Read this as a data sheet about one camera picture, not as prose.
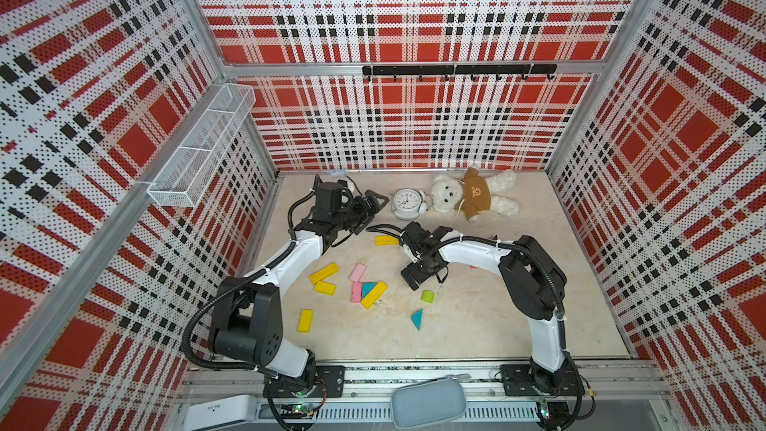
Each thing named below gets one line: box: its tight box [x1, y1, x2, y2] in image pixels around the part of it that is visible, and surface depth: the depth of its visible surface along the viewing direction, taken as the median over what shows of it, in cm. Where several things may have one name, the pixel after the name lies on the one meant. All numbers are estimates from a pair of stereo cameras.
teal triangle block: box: [410, 308, 424, 332], surface depth 86 cm
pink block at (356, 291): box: [350, 281, 363, 304], surface depth 90 cm
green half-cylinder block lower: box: [419, 289, 436, 304], surface depth 90 cm
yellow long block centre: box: [360, 280, 389, 311], surface depth 90 cm
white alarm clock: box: [391, 188, 428, 221], surface depth 109 cm
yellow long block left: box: [309, 262, 341, 285], surface depth 95 cm
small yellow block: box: [314, 281, 337, 297], surface depth 92 cm
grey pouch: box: [390, 373, 471, 430], surface depth 70 cm
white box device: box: [183, 394, 257, 431], surface depth 66 cm
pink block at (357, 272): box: [348, 263, 368, 283], surface depth 95 cm
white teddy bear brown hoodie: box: [430, 164, 520, 222], surface depth 107 cm
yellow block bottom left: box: [297, 309, 315, 334], surface depth 85 cm
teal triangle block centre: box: [361, 282, 378, 299], surface depth 90 cm
